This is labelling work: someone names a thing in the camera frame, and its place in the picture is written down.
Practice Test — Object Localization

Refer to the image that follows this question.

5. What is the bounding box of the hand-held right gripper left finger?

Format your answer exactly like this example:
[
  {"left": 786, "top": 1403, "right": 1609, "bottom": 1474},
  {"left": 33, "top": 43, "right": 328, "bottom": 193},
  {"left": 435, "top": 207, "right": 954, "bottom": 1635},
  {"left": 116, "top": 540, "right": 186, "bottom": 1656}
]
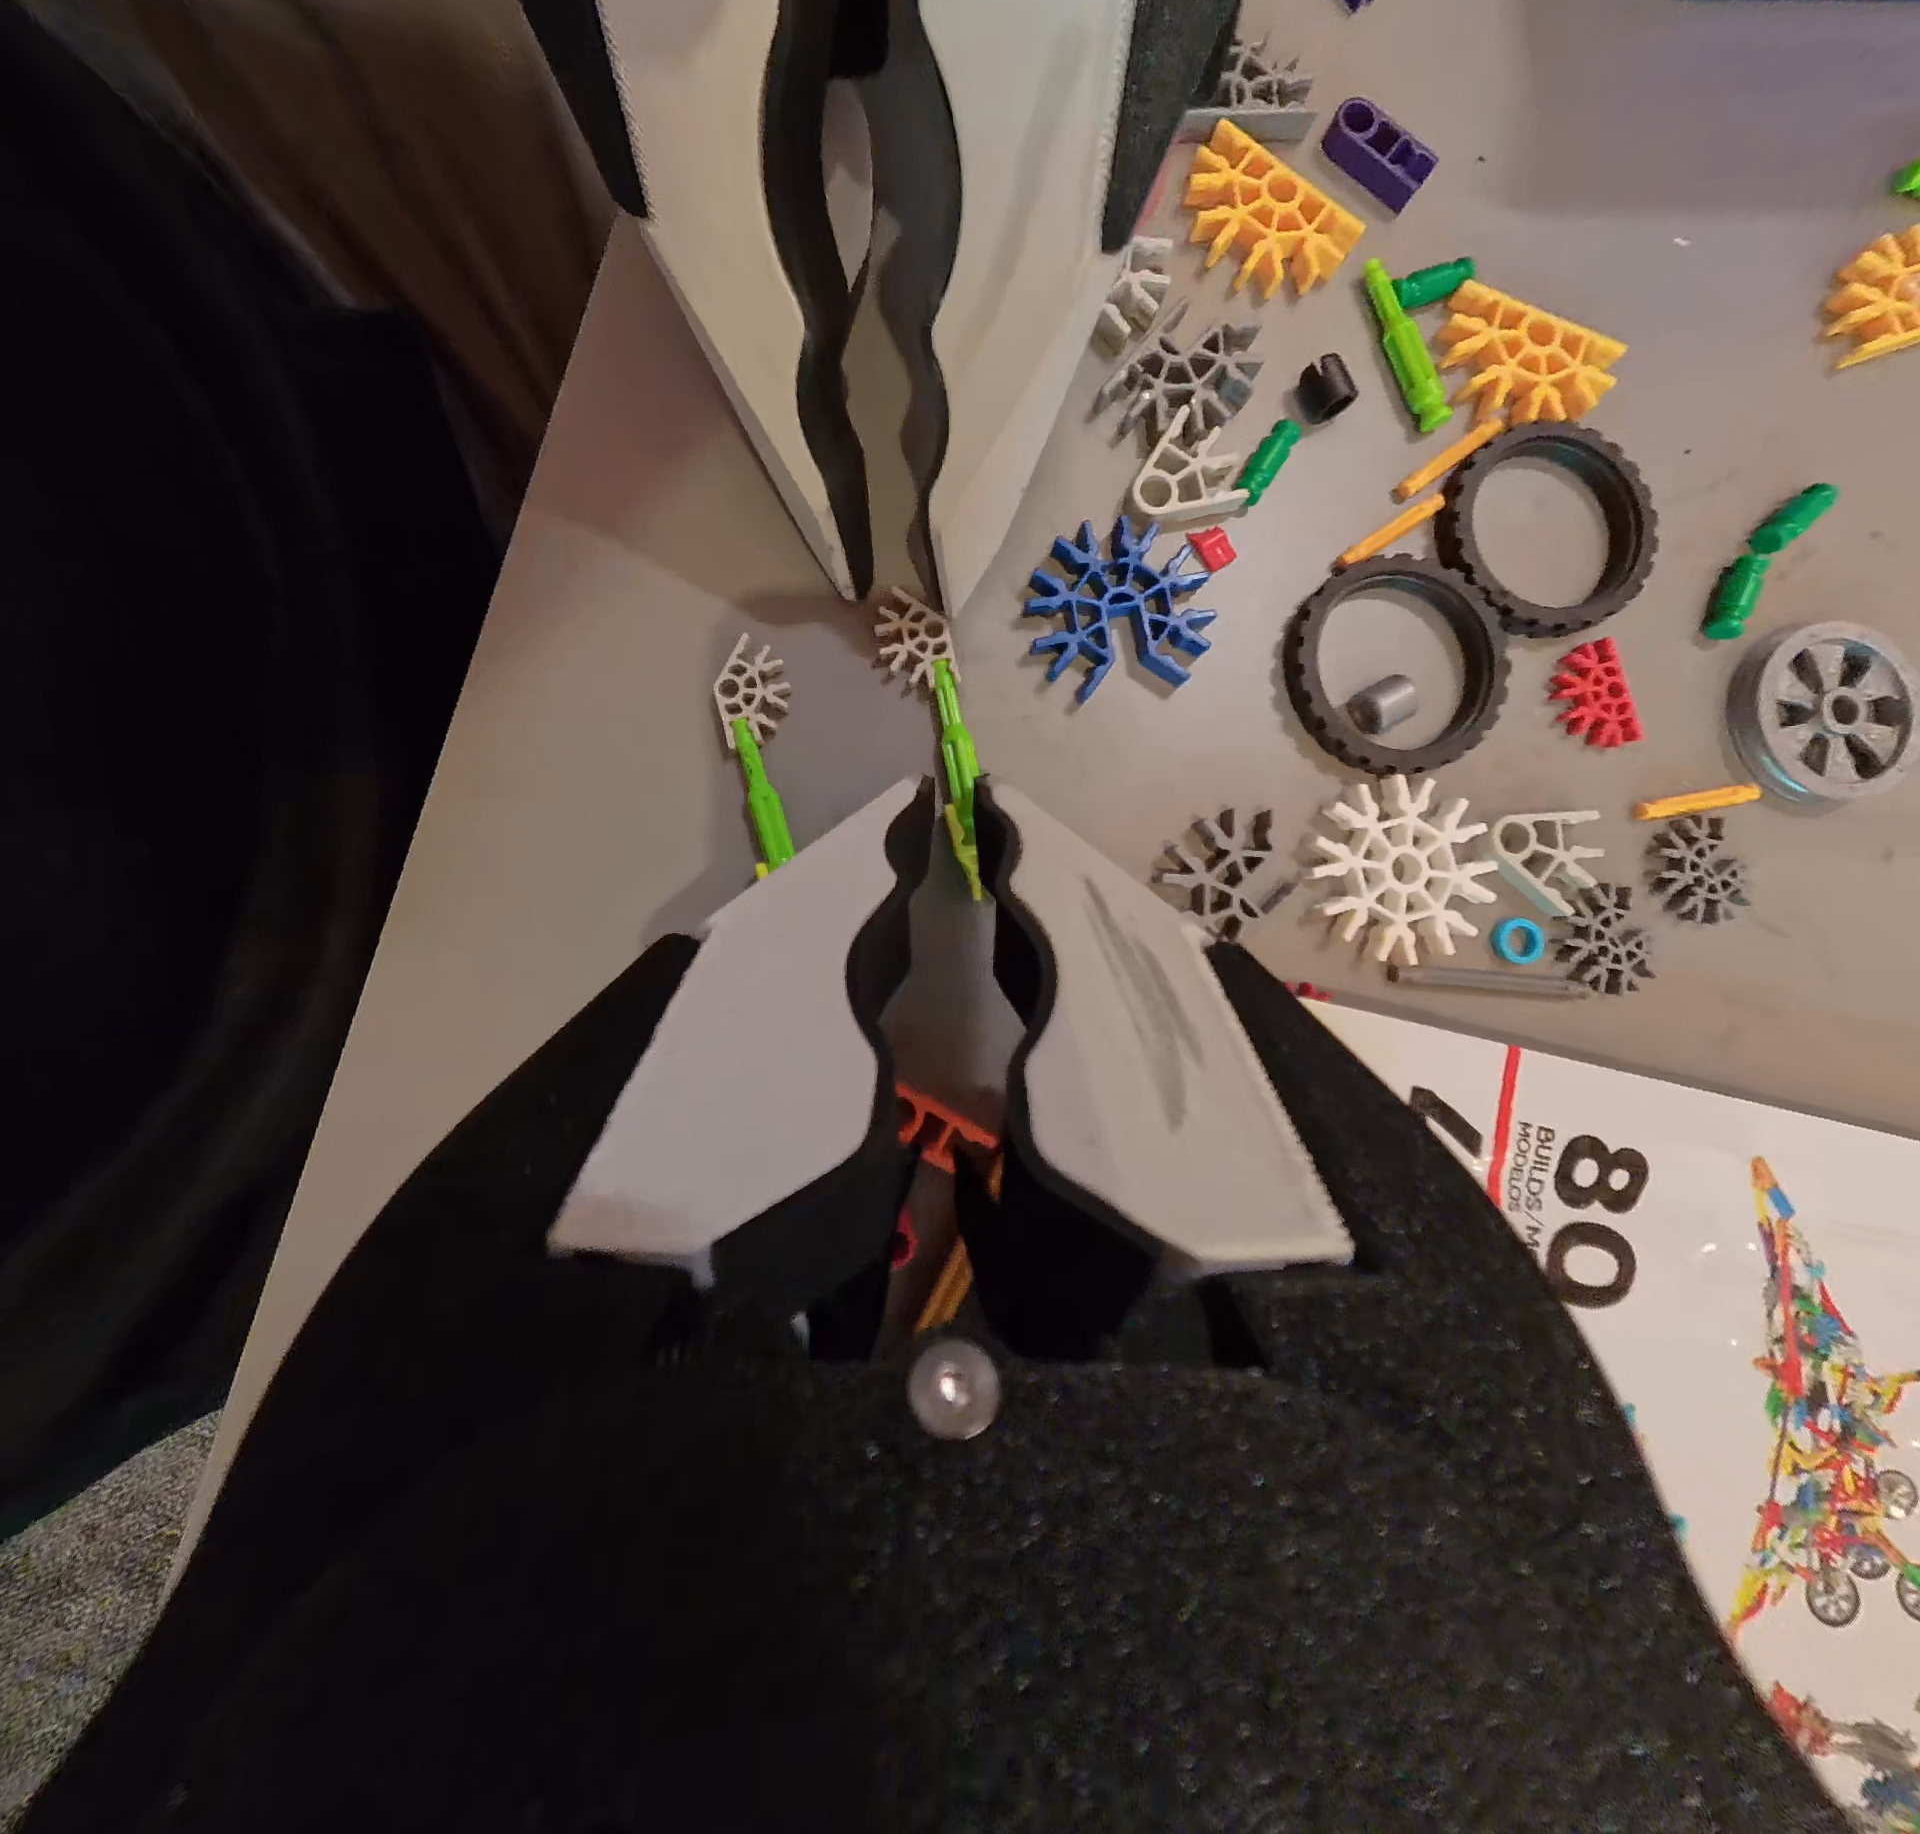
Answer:
[{"left": 546, "top": 777, "right": 932, "bottom": 1287}]

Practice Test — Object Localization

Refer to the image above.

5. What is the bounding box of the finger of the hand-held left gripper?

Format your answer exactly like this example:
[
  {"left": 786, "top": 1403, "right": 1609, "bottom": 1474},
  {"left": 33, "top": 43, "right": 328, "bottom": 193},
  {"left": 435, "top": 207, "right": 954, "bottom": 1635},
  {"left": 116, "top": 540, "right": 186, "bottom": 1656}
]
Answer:
[
  {"left": 575, "top": 0, "right": 879, "bottom": 605},
  {"left": 899, "top": 0, "right": 1143, "bottom": 611}
]

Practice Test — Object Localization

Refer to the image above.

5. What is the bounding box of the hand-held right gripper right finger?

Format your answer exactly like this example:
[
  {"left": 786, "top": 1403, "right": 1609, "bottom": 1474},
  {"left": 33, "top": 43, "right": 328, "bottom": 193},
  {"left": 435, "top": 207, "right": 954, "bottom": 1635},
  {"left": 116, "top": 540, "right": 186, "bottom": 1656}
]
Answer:
[{"left": 974, "top": 779, "right": 1357, "bottom": 1286}]

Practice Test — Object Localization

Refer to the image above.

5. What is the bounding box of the small white snowflake connector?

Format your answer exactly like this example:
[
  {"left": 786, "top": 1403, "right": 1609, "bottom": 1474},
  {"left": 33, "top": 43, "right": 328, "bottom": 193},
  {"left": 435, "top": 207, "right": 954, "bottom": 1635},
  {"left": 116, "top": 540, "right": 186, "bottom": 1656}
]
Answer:
[{"left": 872, "top": 586, "right": 959, "bottom": 691}]

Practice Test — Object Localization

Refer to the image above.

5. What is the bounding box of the pale grey triangular connector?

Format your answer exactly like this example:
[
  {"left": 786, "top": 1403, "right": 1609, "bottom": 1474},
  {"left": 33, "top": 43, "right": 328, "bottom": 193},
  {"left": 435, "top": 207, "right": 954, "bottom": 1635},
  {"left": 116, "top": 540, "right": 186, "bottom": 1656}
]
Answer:
[
  {"left": 1489, "top": 806, "right": 1609, "bottom": 917},
  {"left": 1090, "top": 236, "right": 1177, "bottom": 358},
  {"left": 1126, "top": 409, "right": 1252, "bottom": 525}
]

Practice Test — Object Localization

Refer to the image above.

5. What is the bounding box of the yellow fan connector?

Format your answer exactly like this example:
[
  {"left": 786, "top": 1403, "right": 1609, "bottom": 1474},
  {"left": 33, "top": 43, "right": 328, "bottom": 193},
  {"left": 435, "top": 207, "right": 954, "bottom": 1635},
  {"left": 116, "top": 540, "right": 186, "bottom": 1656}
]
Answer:
[
  {"left": 1431, "top": 277, "right": 1629, "bottom": 431},
  {"left": 1823, "top": 225, "right": 1920, "bottom": 368},
  {"left": 1181, "top": 117, "right": 1371, "bottom": 300}
]

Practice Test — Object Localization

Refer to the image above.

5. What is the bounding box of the orange ladder piece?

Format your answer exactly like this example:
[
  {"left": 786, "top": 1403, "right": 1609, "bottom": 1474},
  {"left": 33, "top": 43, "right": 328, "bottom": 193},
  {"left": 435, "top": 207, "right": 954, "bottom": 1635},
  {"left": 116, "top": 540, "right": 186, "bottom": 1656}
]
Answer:
[{"left": 893, "top": 1084, "right": 1003, "bottom": 1159}]

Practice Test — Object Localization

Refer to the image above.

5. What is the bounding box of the dark grey half-snowflake connector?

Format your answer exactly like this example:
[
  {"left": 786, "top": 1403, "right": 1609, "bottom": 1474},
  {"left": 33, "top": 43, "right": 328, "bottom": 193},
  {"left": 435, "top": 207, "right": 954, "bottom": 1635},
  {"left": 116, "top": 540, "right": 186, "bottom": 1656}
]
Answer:
[{"left": 1151, "top": 806, "right": 1295, "bottom": 936}]

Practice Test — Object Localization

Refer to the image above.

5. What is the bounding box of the long orange rod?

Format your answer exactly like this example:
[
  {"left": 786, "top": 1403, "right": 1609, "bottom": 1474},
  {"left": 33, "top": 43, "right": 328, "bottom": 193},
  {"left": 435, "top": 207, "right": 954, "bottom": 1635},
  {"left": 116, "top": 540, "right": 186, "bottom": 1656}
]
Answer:
[{"left": 916, "top": 1152, "right": 1003, "bottom": 1333}]

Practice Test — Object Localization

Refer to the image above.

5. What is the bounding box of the clear long rod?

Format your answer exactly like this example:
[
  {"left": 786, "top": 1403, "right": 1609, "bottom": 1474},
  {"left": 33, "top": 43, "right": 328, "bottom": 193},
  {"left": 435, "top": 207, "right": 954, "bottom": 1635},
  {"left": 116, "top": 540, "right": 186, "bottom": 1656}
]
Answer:
[{"left": 1383, "top": 965, "right": 1595, "bottom": 998}]

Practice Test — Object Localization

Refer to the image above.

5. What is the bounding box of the black rubber tire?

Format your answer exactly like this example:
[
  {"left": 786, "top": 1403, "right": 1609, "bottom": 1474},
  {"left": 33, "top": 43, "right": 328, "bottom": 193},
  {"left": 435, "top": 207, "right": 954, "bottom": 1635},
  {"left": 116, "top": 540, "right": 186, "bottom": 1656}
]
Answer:
[
  {"left": 1278, "top": 555, "right": 1511, "bottom": 777},
  {"left": 1431, "top": 421, "right": 1663, "bottom": 639}
]

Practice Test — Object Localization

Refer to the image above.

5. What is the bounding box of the small dark grey snowflake connector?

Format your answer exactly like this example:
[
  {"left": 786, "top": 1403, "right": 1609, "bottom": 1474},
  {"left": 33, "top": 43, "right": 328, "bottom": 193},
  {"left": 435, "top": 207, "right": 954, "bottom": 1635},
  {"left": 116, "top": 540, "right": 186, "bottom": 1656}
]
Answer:
[
  {"left": 1551, "top": 878, "right": 1658, "bottom": 994},
  {"left": 1643, "top": 815, "right": 1751, "bottom": 924}
]

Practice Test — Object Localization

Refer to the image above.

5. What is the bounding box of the blue snowflake connector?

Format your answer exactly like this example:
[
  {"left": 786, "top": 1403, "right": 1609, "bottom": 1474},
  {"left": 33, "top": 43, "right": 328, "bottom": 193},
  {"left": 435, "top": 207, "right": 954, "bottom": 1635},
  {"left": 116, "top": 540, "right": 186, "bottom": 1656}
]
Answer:
[{"left": 1024, "top": 519, "right": 1220, "bottom": 703}]

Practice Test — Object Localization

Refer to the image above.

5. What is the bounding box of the red white toy packaging bag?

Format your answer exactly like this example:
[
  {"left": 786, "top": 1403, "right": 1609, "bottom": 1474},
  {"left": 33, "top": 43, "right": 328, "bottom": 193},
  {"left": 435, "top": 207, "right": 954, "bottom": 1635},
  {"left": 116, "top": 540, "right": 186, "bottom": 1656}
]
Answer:
[{"left": 1296, "top": 994, "right": 1920, "bottom": 1834}]

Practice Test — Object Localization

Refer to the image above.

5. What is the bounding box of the person's dark clothing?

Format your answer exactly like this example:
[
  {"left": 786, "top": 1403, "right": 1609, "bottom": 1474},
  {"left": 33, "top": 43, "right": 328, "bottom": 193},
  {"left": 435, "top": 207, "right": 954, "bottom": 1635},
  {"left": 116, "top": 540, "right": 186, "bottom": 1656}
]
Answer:
[{"left": 0, "top": 0, "right": 513, "bottom": 1534}]

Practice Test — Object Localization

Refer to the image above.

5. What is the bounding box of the red fan connector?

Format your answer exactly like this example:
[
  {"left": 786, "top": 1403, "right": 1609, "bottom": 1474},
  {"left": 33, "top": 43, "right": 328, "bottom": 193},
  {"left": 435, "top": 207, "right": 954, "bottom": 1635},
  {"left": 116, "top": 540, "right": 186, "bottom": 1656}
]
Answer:
[{"left": 1547, "top": 636, "right": 1647, "bottom": 748}]

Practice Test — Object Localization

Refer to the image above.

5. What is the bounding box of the grey wheel hub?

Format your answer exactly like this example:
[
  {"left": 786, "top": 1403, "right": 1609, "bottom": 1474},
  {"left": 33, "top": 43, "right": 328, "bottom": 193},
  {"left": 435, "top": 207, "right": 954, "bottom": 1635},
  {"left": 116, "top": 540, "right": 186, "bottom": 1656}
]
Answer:
[{"left": 1724, "top": 620, "right": 1920, "bottom": 807}]

